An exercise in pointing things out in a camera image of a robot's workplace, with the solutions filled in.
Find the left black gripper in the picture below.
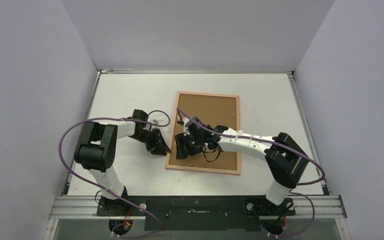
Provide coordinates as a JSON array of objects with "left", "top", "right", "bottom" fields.
[{"left": 129, "top": 127, "right": 171, "bottom": 156}]

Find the brown cardboard backing board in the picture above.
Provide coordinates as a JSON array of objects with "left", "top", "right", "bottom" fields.
[{"left": 169, "top": 93, "right": 239, "bottom": 172}]

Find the pink wooden picture frame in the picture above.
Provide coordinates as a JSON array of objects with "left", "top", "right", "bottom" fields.
[{"left": 164, "top": 91, "right": 243, "bottom": 176}]

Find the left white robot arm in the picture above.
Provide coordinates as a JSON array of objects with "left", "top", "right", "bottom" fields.
[{"left": 74, "top": 109, "right": 171, "bottom": 216}]

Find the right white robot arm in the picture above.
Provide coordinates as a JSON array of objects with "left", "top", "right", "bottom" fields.
[{"left": 174, "top": 117, "right": 309, "bottom": 215}]

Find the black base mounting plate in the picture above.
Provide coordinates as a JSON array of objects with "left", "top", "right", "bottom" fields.
[{"left": 96, "top": 195, "right": 296, "bottom": 232}]

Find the aluminium rail front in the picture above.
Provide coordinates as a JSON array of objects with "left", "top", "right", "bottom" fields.
[{"left": 44, "top": 193, "right": 351, "bottom": 240}]

